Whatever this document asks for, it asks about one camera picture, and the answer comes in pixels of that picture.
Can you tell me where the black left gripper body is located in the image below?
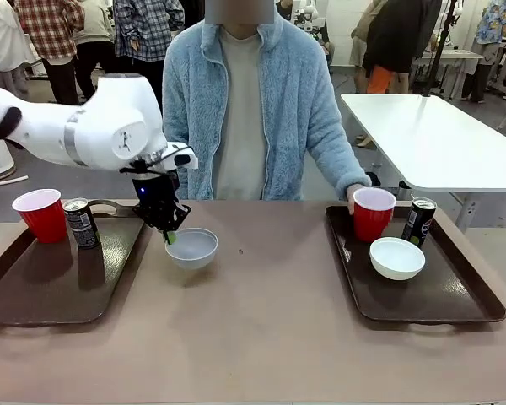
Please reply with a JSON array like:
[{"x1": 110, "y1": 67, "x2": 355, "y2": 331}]
[{"x1": 131, "y1": 170, "x2": 182, "y2": 217}]

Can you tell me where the grey bowl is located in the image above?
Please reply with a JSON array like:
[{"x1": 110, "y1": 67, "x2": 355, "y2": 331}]
[{"x1": 164, "y1": 228, "x2": 218, "y2": 271}]

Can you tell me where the black Pepsi can grey print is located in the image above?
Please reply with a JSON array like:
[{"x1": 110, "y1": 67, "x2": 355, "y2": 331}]
[{"x1": 62, "y1": 197, "x2": 101, "y2": 251}]

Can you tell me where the red plastic cup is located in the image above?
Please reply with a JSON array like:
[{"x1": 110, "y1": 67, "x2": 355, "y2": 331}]
[
  {"x1": 353, "y1": 187, "x2": 397, "y2": 244},
  {"x1": 11, "y1": 188, "x2": 67, "y2": 245}
]

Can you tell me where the white bowl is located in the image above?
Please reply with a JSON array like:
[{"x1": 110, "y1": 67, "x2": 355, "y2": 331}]
[{"x1": 369, "y1": 236, "x2": 426, "y2": 282}]

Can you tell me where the black Pepsi can lime print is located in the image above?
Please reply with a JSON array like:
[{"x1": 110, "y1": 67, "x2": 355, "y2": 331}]
[{"x1": 401, "y1": 197, "x2": 438, "y2": 249}]

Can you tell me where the person's left forearm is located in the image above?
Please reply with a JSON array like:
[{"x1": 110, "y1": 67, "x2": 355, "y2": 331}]
[{"x1": 306, "y1": 137, "x2": 373, "y2": 200}]

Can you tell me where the person's left hand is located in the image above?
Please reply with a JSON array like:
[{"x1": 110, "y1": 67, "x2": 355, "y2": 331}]
[{"x1": 345, "y1": 183, "x2": 366, "y2": 217}]

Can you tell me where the person in blue fleece jacket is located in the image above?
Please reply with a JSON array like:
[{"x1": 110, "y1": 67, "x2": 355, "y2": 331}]
[{"x1": 162, "y1": 0, "x2": 373, "y2": 202}]

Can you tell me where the brown plastic tray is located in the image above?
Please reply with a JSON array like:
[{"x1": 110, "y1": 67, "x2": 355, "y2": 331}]
[
  {"x1": 324, "y1": 202, "x2": 506, "y2": 324},
  {"x1": 0, "y1": 199, "x2": 153, "y2": 326}
]

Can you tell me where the person in blue plaid shirt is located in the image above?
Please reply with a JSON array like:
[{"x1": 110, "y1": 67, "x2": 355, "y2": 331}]
[{"x1": 113, "y1": 0, "x2": 186, "y2": 122}]

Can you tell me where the person in grey beige top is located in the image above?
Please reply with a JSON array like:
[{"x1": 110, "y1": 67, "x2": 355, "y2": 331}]
[{"x1": 73, "y1": 8, "x2": 119, "y2": 102}]

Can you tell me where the person in red plaid shirt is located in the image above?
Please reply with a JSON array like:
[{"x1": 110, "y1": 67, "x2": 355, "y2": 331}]
[{"x1": 14, "y1": 0, "x2": 86, "y2": 106}]

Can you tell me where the person in white top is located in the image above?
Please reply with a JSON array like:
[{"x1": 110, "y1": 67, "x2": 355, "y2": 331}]
[{"x1": 0, "y1": 0, "x2": 35, "y2": 100}]

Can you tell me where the white table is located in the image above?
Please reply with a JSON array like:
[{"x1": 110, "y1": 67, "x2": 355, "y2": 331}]
[{"x1": 340, "y1": 93, "x2": 506, "y2": 232}]

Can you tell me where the person with orange shorts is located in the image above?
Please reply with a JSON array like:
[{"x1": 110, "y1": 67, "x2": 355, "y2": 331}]
[{"x1": 360, "y1": 0, "x2": 444, "y2": 96}]

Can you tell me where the black tripod pole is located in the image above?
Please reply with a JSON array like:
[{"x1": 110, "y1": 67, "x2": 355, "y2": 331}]
[{"x1": 421, "y1": 0, "x2": 461, "y2": 99}]

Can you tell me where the white background desk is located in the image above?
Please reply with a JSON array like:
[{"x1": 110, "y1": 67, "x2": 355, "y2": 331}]
[{"x1": 417, "y1": 49, "x2": 487, "y2": 99}]

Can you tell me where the person in floral shirt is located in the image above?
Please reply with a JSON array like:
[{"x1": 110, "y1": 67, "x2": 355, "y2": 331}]
[{"x1": 460, "y1": 0, "x2": 506, "y2": 103}]

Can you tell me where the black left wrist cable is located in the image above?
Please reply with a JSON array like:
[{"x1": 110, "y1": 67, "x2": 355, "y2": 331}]
[{"x1": 119, "y1": 145, "x2": 187, "y2": 176}]

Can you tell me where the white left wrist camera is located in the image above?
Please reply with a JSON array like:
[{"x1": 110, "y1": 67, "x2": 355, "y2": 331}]
[{"x1": 163, "y1": 143, "x2": 200, "y2": 171}]

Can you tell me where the black left arm cable sleeve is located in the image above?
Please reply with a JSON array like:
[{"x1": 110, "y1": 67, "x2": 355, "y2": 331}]
[{"x1": 0, "y1": 106, "x2": 24, "y2": 141}]

